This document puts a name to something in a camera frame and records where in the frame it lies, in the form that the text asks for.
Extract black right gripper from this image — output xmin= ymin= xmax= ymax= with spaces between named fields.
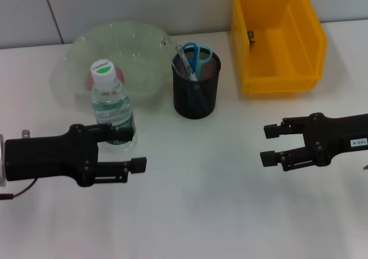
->
xmin=259 ymin=112 xmax=368 ymax=172

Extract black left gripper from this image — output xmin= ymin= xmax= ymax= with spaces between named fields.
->
xmin=4 ymin=122 xmax=148 ymax=188

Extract clear water bottle green label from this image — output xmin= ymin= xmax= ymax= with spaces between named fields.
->
xmin=90 ymin=58 xmax=138 ymax=153

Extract pink peach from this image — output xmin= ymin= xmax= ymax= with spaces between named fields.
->
xmin=87 ymin=66 xmax=126 ymax=92

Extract grey white ballpoint pen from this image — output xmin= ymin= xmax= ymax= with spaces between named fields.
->
xmin=175 ymin=44 xmax=200 ymax=82

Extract blue scissors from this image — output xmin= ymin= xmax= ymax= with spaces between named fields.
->
xmin=182 ymin=42 xmax=214 ymax=107

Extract clear plastic ruler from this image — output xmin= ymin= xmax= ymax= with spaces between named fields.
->
xmin=160 ymin=35 xmax=184 ymax=76

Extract black mesh pen cup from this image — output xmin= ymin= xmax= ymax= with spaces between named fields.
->
xmin=171 ymin=50 xmax=221 ymax=120

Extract pale green glass fruit plate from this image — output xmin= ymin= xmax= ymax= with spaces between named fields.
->
xmin=51 ymin=20 xmax=177 ymax=107

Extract yellow plastic bin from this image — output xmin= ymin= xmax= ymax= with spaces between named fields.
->
xmin=231 ymin=0 xmax=328 ymax=96

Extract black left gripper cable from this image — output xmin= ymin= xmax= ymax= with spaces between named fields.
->
xmin=0 ymin=179 xmax=37 ymax=201

